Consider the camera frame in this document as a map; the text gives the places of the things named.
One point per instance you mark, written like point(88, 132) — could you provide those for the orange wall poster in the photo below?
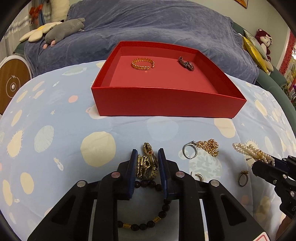
point(241, 2)

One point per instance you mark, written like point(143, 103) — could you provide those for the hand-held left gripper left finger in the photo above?
point(132, 176)

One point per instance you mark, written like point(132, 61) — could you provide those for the grey plush toy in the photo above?
point(62, 30)

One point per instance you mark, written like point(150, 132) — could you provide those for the red bow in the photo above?
point(35, 10)

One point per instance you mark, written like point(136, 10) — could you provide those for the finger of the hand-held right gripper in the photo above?
point(266, 171)
point(281, 164)

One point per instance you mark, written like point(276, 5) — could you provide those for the flower-shaped pillow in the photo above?
point(34, 34)

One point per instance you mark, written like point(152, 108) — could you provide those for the cream pillow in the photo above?
point(60, 9)

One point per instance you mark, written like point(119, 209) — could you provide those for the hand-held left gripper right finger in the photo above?
point(164, 176)

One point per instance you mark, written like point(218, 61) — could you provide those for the white device with wooden disc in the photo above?
point(13, 83)

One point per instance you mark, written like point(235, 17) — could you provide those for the yellow leaf-shaped pillow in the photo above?
point(254, 49)

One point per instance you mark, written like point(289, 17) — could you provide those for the red cardboard box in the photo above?
point(161, 102)

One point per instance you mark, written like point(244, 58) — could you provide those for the red monkey plush toy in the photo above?
point(263, 38)

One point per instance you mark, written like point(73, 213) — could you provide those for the gold leaf-pattern bangle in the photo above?
point(141, 67)

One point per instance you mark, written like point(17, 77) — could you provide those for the blue-grey blanket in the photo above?
point(161, 23)

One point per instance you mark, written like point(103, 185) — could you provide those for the small gold ear cuff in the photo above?
point(200, 177)

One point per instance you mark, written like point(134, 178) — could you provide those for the green sofa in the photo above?
point(275, 78)

